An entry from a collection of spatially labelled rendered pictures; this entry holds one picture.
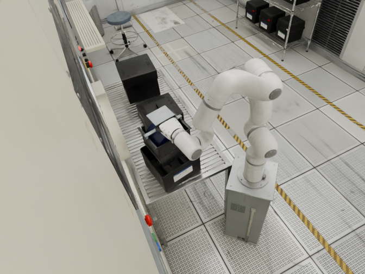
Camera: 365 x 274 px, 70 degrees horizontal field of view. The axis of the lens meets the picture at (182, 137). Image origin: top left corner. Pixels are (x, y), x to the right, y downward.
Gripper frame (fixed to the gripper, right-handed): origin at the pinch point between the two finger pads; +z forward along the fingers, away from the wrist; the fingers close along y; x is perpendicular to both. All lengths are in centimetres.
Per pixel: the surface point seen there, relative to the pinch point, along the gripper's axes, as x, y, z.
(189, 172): -39.4, 3.9, -14.0
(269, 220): -122, 54, -47
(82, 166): 81, -40, -79
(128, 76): -20, 13, 76
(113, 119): 0.8, -21.0, 16.3
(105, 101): 13.4, -21.0, 16.3
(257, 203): -55, 28, -50
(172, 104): -36, 29, 42
